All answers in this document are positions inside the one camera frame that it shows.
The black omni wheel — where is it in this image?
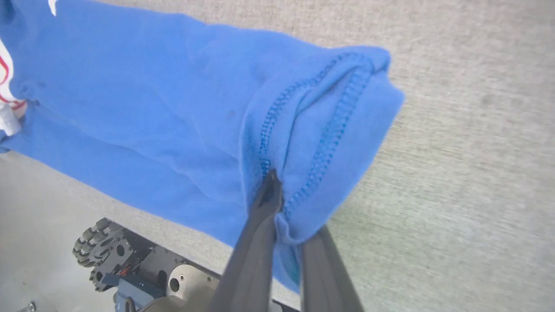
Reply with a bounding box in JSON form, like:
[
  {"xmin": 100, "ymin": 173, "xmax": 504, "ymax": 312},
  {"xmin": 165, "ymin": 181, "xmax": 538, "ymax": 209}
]
[{"xmin": 72, "ymin": 218, "xmax": 127, "ymax": 268}]

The blue shirt with white collar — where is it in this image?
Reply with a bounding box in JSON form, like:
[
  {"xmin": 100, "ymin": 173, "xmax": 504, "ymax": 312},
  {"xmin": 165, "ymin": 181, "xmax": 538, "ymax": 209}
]
[{"xmin": 0, "ymin": 0, "xmax": 406, "ymax": 293}]

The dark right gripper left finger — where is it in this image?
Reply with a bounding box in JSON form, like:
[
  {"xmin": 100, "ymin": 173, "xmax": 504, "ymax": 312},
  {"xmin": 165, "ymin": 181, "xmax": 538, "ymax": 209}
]
[{"xmin": 207, "ymin": 169, "xmax": 285, "ymax": 312}]

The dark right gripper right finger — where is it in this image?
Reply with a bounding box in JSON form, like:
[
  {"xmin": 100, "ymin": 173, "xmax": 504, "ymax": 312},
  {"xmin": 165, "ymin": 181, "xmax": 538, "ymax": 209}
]
[{"xmin": 299, "ymin": 225, "xmax": 366, "ymax": 312}]

